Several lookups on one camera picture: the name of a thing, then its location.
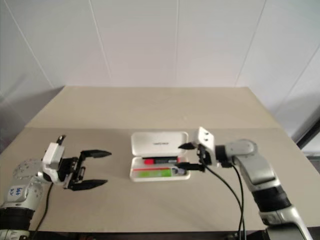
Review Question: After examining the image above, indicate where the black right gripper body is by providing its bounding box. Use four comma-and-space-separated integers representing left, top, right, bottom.
196, 145, 211, 174

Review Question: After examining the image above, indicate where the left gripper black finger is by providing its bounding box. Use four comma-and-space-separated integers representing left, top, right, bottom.
79, 149, 113, 164
64, 179, 109, 191

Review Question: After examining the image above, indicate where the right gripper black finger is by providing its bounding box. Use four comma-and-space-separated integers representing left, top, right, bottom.
177, 141, 199, 151
174, 161, 206, 174

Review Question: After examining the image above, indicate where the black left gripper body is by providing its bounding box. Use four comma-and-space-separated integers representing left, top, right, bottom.
58, 156, 88, 190

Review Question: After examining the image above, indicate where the white pencil case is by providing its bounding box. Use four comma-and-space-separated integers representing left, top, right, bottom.
129, 130, 192, 183

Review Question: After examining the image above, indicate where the green highlighter pen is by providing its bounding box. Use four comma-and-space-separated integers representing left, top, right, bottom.
137, 168, 174, 179

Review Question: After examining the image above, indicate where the red and black marker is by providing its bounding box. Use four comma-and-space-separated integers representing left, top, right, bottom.
142, 156, 181, 166

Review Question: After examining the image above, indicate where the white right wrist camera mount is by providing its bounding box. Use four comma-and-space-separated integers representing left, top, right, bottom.
190, 126, 217, 168

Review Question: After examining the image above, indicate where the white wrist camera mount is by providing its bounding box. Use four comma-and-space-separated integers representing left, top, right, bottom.
190, 126, 217, 168
40, 134, 67, 186

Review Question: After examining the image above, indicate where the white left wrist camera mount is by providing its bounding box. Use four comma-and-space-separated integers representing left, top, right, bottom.
40, 134, 67, 186

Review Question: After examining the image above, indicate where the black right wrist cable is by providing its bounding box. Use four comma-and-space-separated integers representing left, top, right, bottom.
204, 165, 245, 240

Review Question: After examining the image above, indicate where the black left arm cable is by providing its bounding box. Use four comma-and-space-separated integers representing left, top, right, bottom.
32, 183, 55, 235

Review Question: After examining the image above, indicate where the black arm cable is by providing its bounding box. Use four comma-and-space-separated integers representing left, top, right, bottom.
221, 162, 247, 240
32, 183, 55, 235

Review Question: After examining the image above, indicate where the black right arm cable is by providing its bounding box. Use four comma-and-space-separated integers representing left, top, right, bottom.
221, 162, 247, 240

